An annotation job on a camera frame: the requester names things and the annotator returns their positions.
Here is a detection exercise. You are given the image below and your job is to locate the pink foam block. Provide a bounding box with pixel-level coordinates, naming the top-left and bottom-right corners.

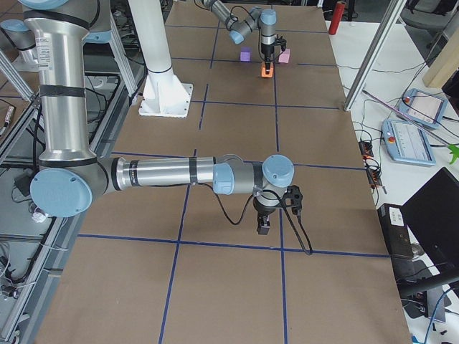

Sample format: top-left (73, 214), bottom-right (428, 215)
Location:
top-left (278, 48), bottom-right (290, 64)

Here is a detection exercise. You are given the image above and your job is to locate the black box with label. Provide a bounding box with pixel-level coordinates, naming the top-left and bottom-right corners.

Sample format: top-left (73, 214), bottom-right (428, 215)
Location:
top-left (377, 204), bottom-right (414, 260)

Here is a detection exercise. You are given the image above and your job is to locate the orange foam block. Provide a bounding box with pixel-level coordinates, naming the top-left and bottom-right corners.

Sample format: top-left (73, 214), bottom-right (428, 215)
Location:
top-left (261, 62), bottom-right (274, 78)

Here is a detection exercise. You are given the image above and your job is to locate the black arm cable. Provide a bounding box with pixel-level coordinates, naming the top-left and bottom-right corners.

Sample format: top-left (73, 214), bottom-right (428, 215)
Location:
top-left (195, 181), bottom-right (313, 256)
top-left (229, 4), bottom-right (262, 58)

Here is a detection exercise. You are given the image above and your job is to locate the aluminium side frame rail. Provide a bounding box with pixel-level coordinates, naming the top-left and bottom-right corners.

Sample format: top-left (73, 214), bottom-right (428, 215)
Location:
top-left (0, 53), bottom-right (144, 344)

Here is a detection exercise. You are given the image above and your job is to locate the purple foam block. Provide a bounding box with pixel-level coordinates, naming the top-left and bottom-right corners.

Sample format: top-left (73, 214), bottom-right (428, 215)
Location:
top-left (240, 47), bottom-right (252, 62)

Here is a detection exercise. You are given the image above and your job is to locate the aluminium frame post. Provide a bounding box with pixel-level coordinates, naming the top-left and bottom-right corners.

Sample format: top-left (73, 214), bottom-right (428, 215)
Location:
top-left (344, 0), bottom-right (406, 111)

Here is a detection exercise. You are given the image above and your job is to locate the orange black usb hub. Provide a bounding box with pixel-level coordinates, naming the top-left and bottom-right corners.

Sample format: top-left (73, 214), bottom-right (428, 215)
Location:
top-left (359, 140), bottom-right (374, 158)

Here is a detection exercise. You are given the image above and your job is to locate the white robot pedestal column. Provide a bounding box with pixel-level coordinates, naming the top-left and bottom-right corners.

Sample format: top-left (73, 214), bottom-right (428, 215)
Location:
top-left (129, 0), bottom-right (193, 118)

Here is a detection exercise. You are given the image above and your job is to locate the far blue teach pendant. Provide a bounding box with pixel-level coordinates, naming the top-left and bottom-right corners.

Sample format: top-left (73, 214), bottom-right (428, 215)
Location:
top-left (397, 88), bottom-right (447, 129)

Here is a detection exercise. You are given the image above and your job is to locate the near blue teach pendant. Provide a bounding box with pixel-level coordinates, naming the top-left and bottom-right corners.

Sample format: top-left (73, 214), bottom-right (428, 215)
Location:
top-left (382, 119), bottom-right (436, 167)

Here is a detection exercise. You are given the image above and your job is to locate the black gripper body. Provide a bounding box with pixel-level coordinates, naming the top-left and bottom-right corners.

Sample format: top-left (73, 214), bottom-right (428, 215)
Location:
top-left (260, 34), bottom-right (275, 62)
top-left (253, 198), bottom-right (282, 224)

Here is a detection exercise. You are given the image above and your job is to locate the wooden board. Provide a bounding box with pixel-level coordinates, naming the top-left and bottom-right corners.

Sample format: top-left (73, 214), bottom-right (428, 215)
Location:
top-left (422, 30), bottom-right (459, 88)

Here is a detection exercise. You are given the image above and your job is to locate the black laptop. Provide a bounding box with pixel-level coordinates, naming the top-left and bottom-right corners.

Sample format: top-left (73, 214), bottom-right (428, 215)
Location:
top-left (397, 166), bottom-right (459, 300)

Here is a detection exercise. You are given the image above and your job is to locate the blue teach pendant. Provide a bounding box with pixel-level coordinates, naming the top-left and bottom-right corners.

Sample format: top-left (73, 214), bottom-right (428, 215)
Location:
top-left (397, 88), bottom-right (447, 129)
top-left (382, 119), bottom-right (436, 167)

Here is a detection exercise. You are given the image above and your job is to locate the red cylinder tube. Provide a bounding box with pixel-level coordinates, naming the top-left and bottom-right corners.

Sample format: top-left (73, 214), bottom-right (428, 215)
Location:
top-left (328, 1), bottom-right (346, 35)

